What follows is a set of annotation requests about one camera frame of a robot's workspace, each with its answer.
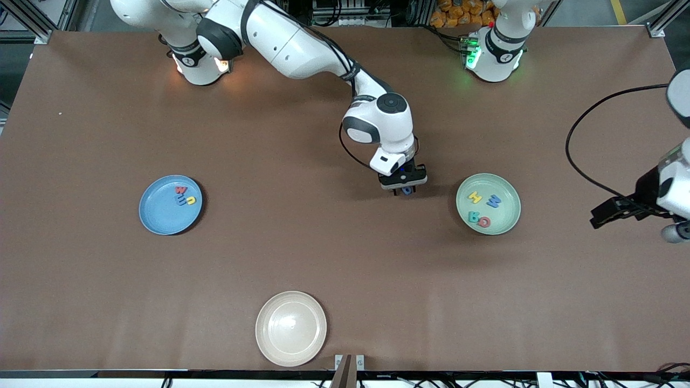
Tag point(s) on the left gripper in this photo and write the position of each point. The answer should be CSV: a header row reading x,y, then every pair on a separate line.
x,y
644,189

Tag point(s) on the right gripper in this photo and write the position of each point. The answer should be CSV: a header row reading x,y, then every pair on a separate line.
x,y
414,170

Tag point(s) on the blue lowercase letter g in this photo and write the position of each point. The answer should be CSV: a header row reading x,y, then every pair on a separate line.
x,y
408,189

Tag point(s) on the yellow uppercase letter H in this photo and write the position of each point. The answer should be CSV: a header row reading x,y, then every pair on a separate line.
x,y
474,198

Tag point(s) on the teal uppercase letter R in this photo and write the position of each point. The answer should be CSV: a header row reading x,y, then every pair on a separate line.
x,y
473,217

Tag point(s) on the red uppercase letter Q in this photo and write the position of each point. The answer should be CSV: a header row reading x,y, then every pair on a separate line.
x,y
480,221

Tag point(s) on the blue uppercase letter M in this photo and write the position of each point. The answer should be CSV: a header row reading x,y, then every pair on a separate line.
x,y
493,201

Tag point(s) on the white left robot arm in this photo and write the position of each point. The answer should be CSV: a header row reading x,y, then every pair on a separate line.
x,y
498,54

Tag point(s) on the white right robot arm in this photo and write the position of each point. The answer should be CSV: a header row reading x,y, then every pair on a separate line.
x,y
280,32

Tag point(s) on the green plate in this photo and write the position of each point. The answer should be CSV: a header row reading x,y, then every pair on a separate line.
x,y
501,186

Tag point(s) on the orange snack bag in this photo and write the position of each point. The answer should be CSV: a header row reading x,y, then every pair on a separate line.
x,y
450,16

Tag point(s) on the grey metal equipment rack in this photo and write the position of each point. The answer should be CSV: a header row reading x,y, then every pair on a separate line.
x,y
356,13

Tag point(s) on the beige plate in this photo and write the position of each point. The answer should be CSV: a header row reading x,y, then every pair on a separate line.
x,y
291,328

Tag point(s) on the blue plate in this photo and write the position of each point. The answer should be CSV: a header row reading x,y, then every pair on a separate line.
x,y
161,213

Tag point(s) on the aluminium frame post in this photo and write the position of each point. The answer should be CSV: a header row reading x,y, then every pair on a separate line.
x,y
659,29
46,35

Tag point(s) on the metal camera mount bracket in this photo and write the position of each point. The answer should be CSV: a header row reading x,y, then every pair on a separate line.
x,y
349,372

